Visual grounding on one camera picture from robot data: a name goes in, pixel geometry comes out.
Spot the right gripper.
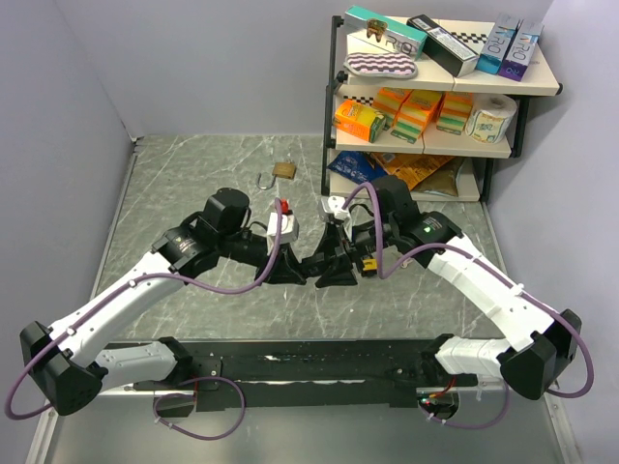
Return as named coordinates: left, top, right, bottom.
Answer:
left=310, top=217, right=397, bottom=288

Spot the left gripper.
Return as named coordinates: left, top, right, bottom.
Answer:
left=219, top=229, right=308, bottom=285

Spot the yellow padlock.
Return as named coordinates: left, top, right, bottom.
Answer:
left=359, top=257, right=378, bottom=277

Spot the brass padlock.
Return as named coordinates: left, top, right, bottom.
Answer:
left=255, top=161, right=297, bottom=190

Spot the black padlock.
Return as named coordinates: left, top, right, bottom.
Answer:
left=301, top=257, right=323, bottom=278

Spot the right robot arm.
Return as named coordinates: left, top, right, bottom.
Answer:
left=303, top=176, right=587, bottom=400

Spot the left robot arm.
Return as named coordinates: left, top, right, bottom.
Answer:
left=19, top=188, right=299, bottom=416

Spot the blue snack bag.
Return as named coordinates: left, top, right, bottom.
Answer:
left=328, top=151, right=387, bottom=184

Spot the orange snack bag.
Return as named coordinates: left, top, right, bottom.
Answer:
left=370, top=152, right=453, bottom=190

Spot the brown snack bag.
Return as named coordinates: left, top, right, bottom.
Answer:
left=413, top=158, right=464, bottom=197

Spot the orange carton box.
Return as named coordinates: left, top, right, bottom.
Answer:
left=333, top=100, right=386, bottom=143

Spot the middle sponge pack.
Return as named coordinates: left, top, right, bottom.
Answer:
left=391, top=89, right=443, bottom=144

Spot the sponge pack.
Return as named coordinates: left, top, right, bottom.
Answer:
left=371, top=87, right=411, bottom=129
left=436, top=92, right=473, bottom=135
left=391, top=89, right=443, bottom=144

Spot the left sponge pack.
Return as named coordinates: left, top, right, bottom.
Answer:
left=371, top=87, right=411, bottom=129

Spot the black and beige shelf rack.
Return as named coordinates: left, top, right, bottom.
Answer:
left=320, top=15, right=563, bottom=202

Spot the right sponge pack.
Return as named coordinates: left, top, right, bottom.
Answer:
left=436, top=92, right=473, bottom=135

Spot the pink striped sleep mask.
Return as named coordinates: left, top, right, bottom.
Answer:
left=343, top=52, right=418, bottom=79

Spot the toilet paper roll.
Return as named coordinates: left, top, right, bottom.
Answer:
left=465, top=94, right=518, bottom=144

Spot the teal toothpaste box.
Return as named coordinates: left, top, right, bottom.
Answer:
left=343, top=6, right=427, bottom=60

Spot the black and white box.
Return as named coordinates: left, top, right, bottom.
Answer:
left=406, top=14, right=480, bottom=77

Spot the blue toothpaste box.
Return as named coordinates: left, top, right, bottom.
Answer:
left=476, top=13, right=521, bottom=74

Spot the purple toothpaste box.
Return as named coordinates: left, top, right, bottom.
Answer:
left=498, top=19, right=544, bottom=81

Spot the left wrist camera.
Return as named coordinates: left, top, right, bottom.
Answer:
left=266, top=199, right=300, bottom=248

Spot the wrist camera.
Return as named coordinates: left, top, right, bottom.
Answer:
left=318, top=196, right=353, bottom=234
left=266, top=199, right=300, bottom=248

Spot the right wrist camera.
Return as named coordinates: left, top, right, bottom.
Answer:
left=318, top=196, right=353, bottom=234

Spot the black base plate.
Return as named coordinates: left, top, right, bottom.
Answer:
left=133, top=337, right=478, bottom=413

